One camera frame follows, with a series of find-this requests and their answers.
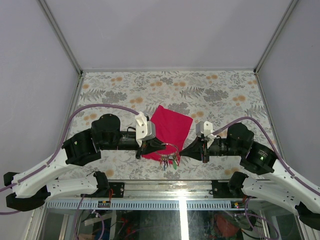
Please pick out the large keyring with keys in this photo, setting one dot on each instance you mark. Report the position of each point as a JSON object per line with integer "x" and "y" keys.
{"x": 166, "y": 158}

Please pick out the pink folded cloth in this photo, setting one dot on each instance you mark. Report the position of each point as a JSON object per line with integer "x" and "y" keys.
{"x": 171, "y": 127}

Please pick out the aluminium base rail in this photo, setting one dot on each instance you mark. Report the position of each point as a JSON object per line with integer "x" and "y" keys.
{"x": 159, "y": 195}

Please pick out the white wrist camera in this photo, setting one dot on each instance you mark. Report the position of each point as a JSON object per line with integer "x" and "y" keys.
{"x": 144, "y": 129}
{"x": 205, "y": 128}

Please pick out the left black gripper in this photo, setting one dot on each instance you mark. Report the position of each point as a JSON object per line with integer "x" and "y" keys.
{"x": 149, "y": 147}

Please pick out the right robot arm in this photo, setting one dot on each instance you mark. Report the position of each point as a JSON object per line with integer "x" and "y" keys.
{"x": 289, "y": 190}

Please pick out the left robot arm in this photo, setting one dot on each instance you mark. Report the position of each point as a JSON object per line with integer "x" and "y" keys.
{"x": 31, "y": 189}

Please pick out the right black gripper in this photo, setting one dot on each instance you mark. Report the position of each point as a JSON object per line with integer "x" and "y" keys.
{"x": 195, "y": 149}

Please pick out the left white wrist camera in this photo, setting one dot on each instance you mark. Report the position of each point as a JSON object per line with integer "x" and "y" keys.
{"x": 144, "y": 129}

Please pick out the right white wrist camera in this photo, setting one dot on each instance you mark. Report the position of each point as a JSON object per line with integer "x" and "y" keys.
{"x": 205, "y": 128}

